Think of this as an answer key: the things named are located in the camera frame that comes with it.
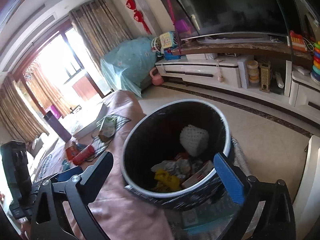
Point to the yellow snack wrapper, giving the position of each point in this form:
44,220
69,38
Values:
166,182

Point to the rainbow stacking ring toy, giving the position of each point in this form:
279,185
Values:
316,62

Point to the children's picture book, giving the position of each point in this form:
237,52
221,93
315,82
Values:
85,121

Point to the black flat television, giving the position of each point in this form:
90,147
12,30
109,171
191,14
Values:
200,18

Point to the red snack wrapper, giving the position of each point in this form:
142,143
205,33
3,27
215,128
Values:
74,149

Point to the teal covered furniture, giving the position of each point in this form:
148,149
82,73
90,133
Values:
126,66

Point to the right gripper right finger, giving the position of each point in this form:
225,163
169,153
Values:
233,179

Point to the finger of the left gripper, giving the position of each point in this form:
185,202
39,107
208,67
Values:
66,175

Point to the yellow toy phone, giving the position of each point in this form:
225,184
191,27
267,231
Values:
168,40

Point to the green snack wrapper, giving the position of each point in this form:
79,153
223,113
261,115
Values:
107,128

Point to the pink kettlebell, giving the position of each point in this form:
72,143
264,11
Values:
156,78

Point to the brown curtain right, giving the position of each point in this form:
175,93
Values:
100,26

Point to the white foam fruit net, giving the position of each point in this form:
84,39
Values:
194,140

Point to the white tv cabinet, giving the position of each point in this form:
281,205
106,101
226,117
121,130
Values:
227,74

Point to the black round trash bin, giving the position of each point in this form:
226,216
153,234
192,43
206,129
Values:
156,138

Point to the beige sofa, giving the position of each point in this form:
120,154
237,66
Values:
42,145

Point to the red cylindrical can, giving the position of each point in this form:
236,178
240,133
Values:
83,155

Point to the brown curtain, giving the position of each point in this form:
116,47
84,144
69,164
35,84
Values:
15,114
100,26

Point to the brown curtain left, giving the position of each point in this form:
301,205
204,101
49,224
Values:
15,114

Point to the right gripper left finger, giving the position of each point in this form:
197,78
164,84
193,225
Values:
94,176

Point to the pink bed sheet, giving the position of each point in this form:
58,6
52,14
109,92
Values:
121,214

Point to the red chinese knot decoration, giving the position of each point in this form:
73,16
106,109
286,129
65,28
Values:
137,15

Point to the purple thermos bottle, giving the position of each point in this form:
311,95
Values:
57,127

